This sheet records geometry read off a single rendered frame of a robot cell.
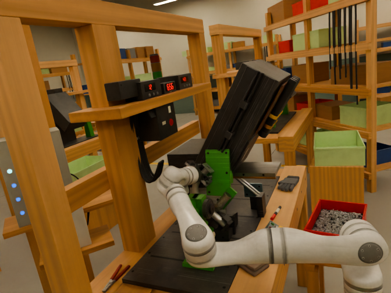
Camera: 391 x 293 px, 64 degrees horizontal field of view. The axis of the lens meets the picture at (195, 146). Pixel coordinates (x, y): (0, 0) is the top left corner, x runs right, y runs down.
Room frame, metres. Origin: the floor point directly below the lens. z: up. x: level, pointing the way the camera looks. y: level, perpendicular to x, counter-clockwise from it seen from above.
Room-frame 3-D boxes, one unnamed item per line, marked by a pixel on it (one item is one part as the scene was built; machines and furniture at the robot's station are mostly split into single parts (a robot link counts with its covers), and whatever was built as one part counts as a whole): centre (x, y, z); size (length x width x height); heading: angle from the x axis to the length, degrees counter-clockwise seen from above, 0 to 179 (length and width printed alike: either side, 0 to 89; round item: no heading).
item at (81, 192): (1.61, 0.26, 1.23); 1.30 x 0.05 x 0.09; 154
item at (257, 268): (1.01, -0.15, 0.91); 0.10 x 0.08 x 0.03; 32
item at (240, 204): (1.45, -0.07, 0.89); 1.10 x 0.42 x 0.02; 154
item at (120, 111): (1.57, 0.16, 1.52); 0.90 x 0.25 x 0.04; 154
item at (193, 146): (1.61, 0.00, 1.07); 0.30 x 0.18 x 0.34; 154
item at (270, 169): (1.48, -0.20, 1.11); 0.39 x 0.16 x 0.03; 64
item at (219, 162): (1.36, -0.10, 1.17); 0.13 x 0.12 x 0.20; 154
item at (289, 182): (1.70, -0.50, 0.91); 0.20 x 0.11 x 0.03; 146
